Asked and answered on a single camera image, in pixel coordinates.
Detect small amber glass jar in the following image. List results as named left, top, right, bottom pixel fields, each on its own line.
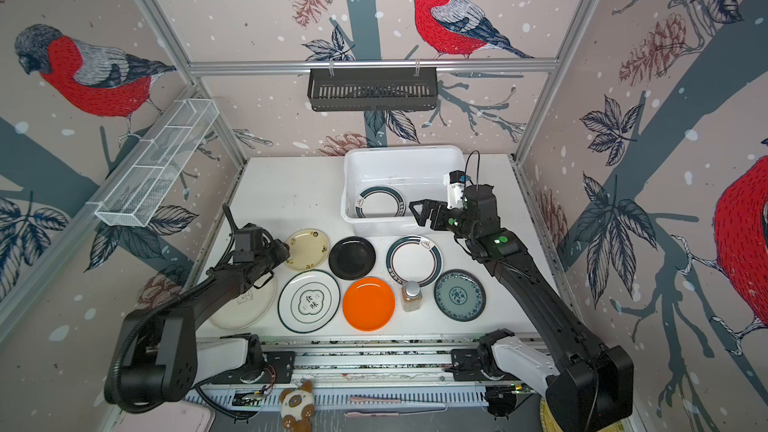
left=401, top=281, right=423, bottom=312

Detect white plastic bin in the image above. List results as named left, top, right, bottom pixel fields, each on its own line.
left=340, top=145, right=464, bottom=238

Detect brown white plush toy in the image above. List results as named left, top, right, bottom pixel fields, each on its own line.
left=279, top=380, right=315, bottom=432

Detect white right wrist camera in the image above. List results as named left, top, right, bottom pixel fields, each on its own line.
left=443, top=170, right=468, bottom=209

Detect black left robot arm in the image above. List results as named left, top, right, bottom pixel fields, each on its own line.
left=103, top=224, right=289, bottom=414

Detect white plate with black emblem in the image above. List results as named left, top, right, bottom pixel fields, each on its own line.
left=277, top=269, right=341, bottom=334

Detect pink tweezers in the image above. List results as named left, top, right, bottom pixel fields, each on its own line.
left=344, top=396, right=448, bottom=418

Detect pink tray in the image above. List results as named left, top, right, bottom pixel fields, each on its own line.
left=113, top=401, right=215, bottom=432

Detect black hanging basket shelf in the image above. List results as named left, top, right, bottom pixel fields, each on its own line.
left=307, top=68, right=438, bottom=112

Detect yellow woven bamboo tray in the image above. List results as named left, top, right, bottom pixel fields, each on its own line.
left=539, top=399, right=625, bottom=432

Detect green red rimmed white plate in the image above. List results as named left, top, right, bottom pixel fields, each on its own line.
left=354, top=186, right=405, bottom=218

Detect orange plate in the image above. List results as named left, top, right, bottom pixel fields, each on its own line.
left=342, top=277, right=396, bottom=332

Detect aluminium rail base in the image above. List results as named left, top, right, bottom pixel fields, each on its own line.
left=128, top=333, right=625, bottom=412

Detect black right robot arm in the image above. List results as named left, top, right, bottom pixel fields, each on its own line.
left=409, top=185, right=634, bottom=431

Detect cream white large plate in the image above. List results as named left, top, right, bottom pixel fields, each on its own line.
left=208, top=278, right=277, bottom=331

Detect white wire mesh shelf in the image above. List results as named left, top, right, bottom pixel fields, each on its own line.
left=95, top=98, right=219, bottom=227

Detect cream yellow small plate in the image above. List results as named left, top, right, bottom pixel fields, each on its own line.
left=285, top=228, right=330, bottom=272

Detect teal patterned plate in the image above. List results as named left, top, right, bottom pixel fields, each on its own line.
left=434, top=269, right=487, bottom=322

